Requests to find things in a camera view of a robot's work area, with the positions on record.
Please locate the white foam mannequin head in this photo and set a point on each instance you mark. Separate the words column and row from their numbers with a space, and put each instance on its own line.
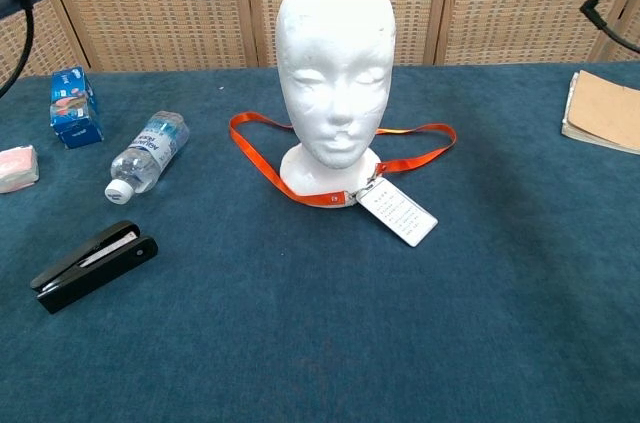
column 335, row 43

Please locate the black stapler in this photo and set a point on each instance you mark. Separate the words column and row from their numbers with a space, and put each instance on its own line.
column 100, row 268

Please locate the clear plastic water bottle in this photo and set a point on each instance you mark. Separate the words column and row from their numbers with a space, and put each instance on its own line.
column 150, row 150

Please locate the blue cookie box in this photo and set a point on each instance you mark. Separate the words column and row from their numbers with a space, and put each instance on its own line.
column 75, row 108

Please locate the blue table cloth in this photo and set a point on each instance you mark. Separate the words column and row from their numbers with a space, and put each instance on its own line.
column 250, row 343

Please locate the white ID card holder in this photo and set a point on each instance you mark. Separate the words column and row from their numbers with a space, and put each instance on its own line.
column 397, row 213

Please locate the brown spiral notebook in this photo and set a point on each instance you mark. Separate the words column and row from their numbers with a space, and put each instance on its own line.
column 607, row 110

